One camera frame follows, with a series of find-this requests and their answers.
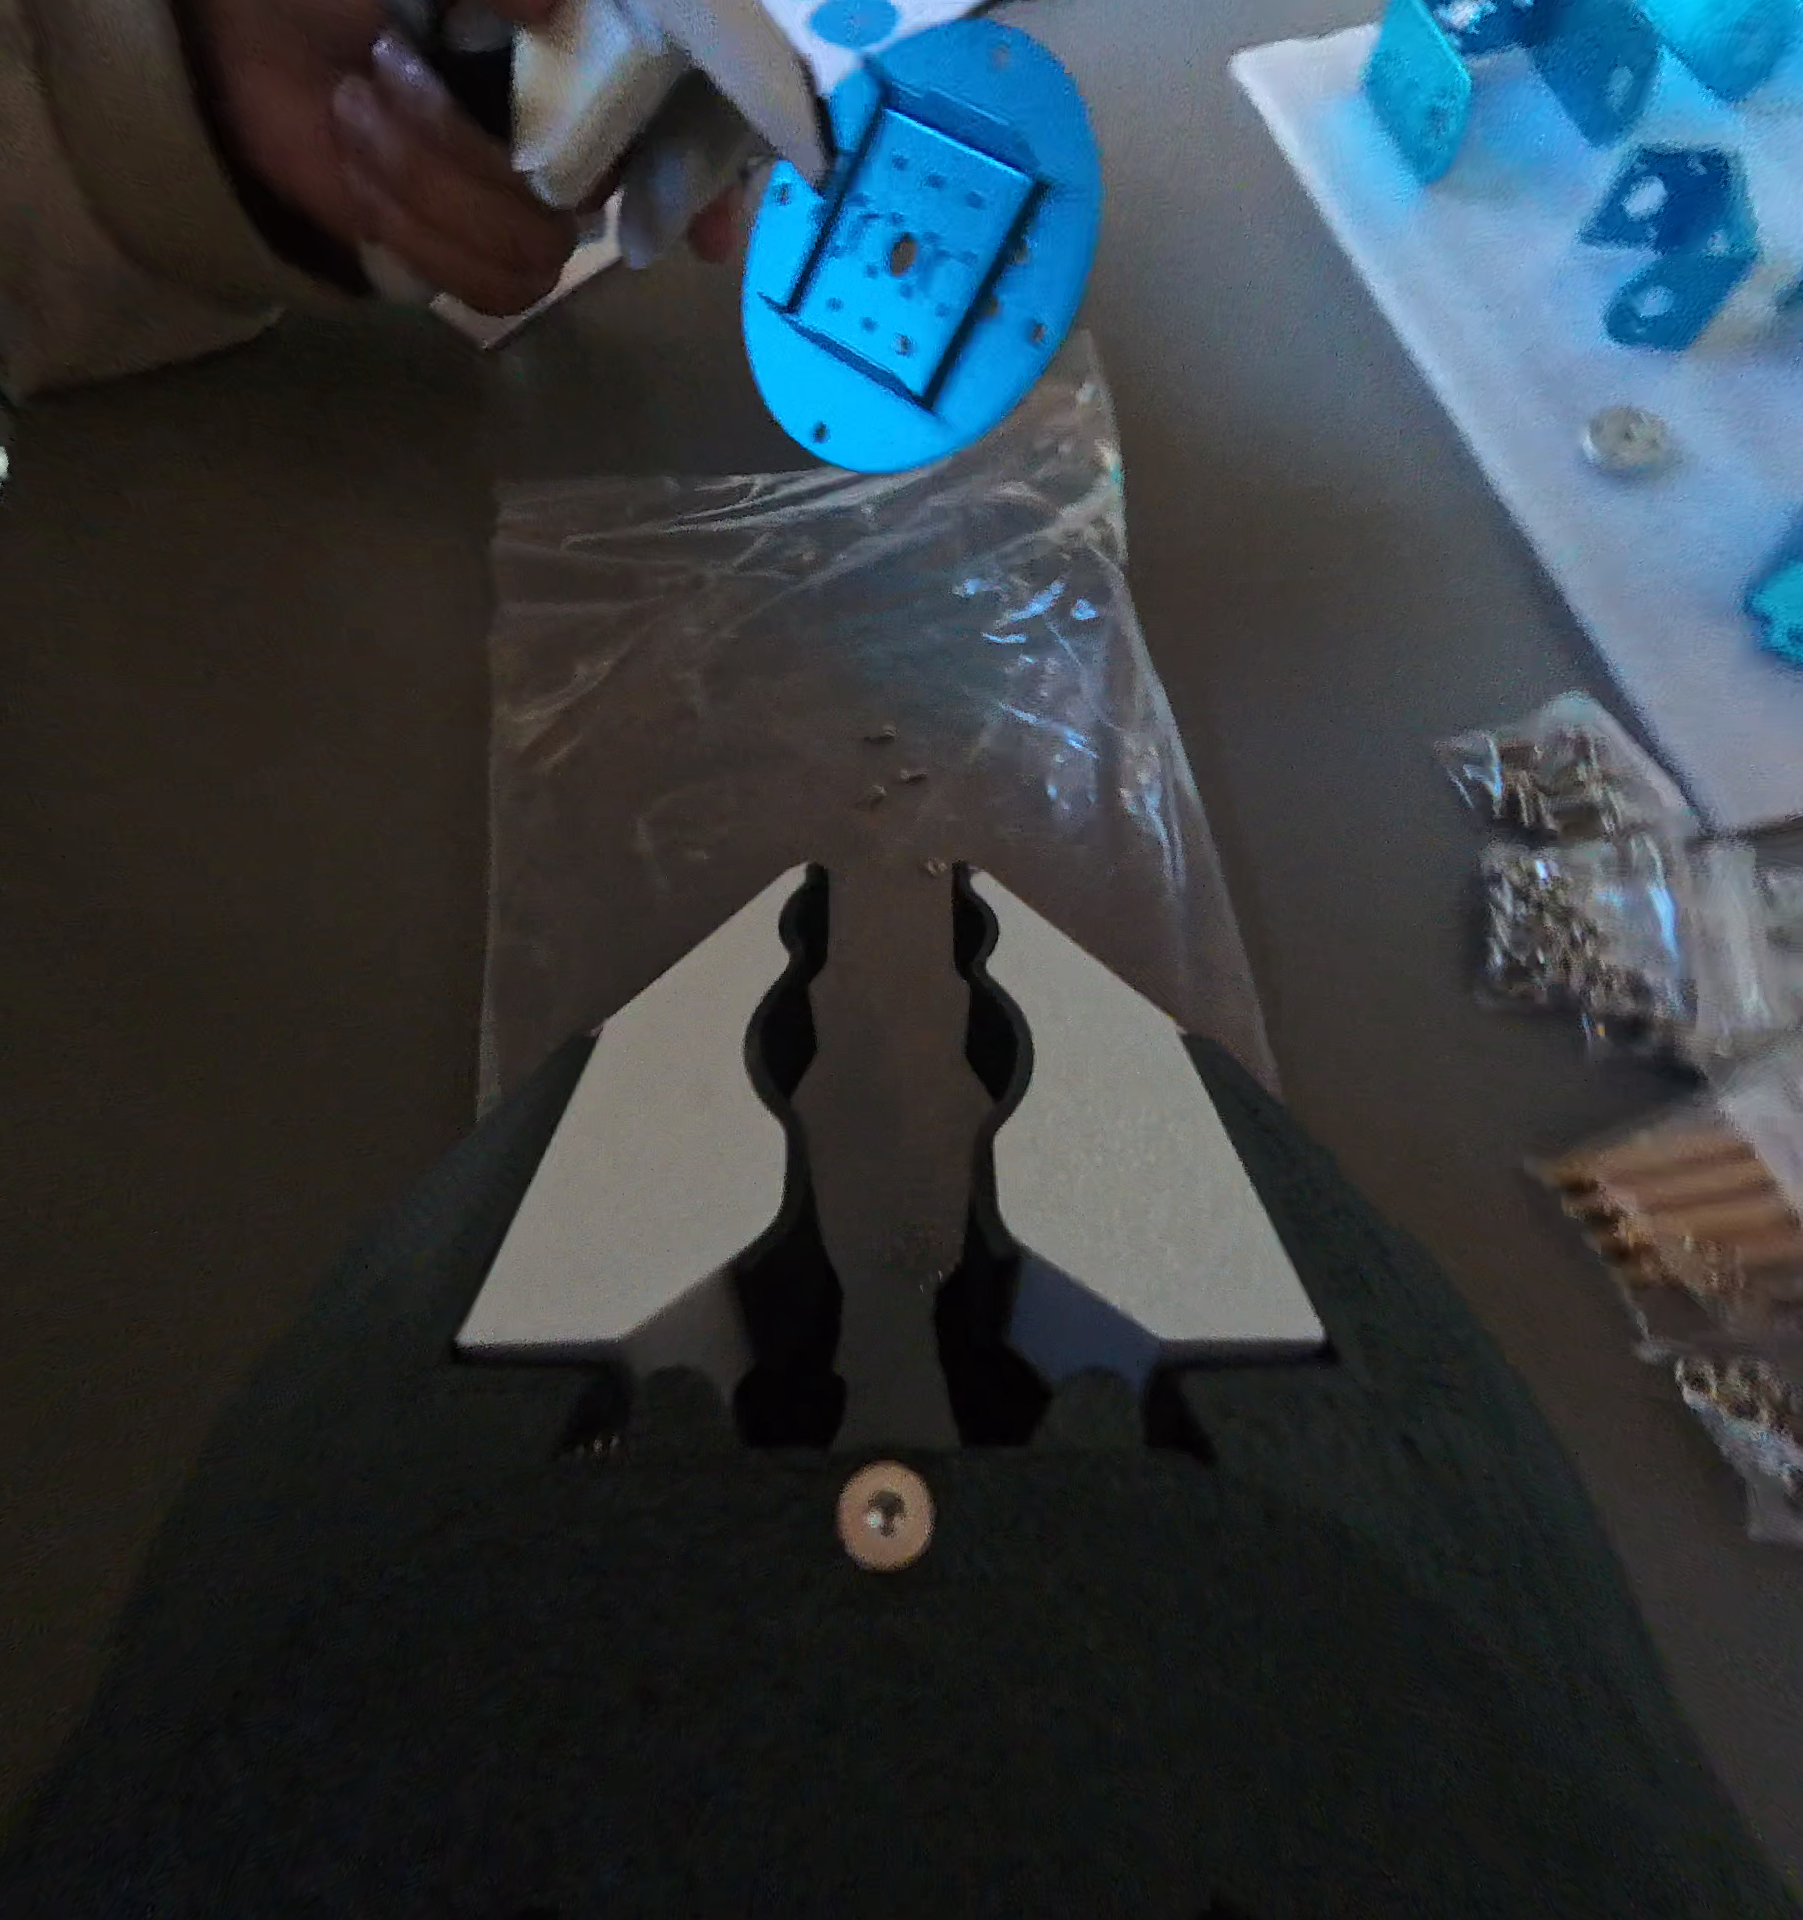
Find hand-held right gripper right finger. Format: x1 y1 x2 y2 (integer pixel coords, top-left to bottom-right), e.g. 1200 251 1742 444
953 864 1330 1376

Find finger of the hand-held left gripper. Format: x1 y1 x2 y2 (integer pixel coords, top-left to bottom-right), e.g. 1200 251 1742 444
643 0 838 192

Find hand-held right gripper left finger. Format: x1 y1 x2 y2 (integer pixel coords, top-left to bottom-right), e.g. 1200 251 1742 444
454 864 838 1376

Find small screws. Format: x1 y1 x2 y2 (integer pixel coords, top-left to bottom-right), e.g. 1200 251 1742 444
853 724 961 878

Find grey desk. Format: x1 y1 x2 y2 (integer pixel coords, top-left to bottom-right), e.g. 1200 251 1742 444
0 0 1803 1920

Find person's left hand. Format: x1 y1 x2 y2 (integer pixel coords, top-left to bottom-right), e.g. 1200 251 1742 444
188 0 764 316

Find white instruction booklet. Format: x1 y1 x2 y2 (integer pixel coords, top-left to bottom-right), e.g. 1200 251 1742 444
429 0 903 352

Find pile of screw bags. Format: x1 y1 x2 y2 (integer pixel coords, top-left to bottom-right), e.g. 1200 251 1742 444
1432 692 1803 1552

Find clear plastic bag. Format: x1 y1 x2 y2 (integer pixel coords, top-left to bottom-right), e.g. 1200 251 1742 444
478 330 1278 1118

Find white foam tray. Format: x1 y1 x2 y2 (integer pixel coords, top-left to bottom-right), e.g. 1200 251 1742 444
1231 0 1803 837

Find small blue angled bracket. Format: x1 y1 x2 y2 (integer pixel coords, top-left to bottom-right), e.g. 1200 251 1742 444
1580 143 1759 357

